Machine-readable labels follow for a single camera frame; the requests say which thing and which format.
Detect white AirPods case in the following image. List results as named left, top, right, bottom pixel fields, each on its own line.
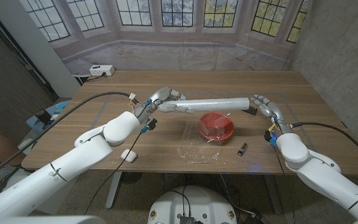
left=121, top=148, right=138, bottom=163

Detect black round object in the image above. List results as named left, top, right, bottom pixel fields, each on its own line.
left=35, top=108, right=52, bottom=125

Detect cling film roll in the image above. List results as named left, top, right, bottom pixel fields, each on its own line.
left=163, top=97, right=250, bottom=113

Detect red plate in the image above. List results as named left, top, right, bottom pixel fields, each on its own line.
left=197, top=111, right=234, bottom=142

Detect black round fan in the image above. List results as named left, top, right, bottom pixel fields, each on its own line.
left=119, top=172, right=143, bottom=185

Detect white power strip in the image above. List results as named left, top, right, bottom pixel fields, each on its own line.
left=89, top=64, right=116, bottom=77

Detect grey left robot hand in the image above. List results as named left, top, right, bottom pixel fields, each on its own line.
left=134, top=86, right=195, bottom=125

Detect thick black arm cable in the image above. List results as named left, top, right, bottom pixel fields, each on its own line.
left=0, top=91, right=136, bottom=183
left=290, top=121, right=358, bottom=166

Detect clear cling film sheet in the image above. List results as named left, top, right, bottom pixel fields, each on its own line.
left=177, top=110, right=232, bottom=164

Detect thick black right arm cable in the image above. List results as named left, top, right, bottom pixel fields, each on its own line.
left=290, top=121, right=358, bottom=166

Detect blue box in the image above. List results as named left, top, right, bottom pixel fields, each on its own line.
left=25, top=100, right=71, bottom=138

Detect small black battery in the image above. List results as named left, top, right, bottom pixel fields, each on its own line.
left=237, top=141, right=249, bottom=157

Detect grey table leg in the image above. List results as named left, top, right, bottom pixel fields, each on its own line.
left=105, top=171, right=122, bottom=209
left=264, top=174, right=284, bottom=215

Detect black TV remote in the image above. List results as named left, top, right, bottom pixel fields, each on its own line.
left=241, top=105, right=259, bottom=116

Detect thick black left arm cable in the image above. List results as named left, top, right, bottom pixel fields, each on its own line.
left=0, top=91, right=136, bottom=183

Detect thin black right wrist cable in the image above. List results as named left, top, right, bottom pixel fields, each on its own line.
left=273, top=146, right=287, bottom=175

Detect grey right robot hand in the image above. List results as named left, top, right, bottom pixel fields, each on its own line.
left=249, top=94, right=293, bottom=135

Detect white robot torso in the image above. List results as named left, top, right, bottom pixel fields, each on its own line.
left=147, top=185, right=238, bottom=224

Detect printed window backdrop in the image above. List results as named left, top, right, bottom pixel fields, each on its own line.
left=19, top=0, right=312, bottom=75

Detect thin black left wrist cable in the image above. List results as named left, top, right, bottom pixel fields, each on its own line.
left=84, top=130, right=144, bottom=215

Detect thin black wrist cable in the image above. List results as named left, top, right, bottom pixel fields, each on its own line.
left=273, top=146, right=287, bottom=175
left=84, top=130, right=144, bottom=215

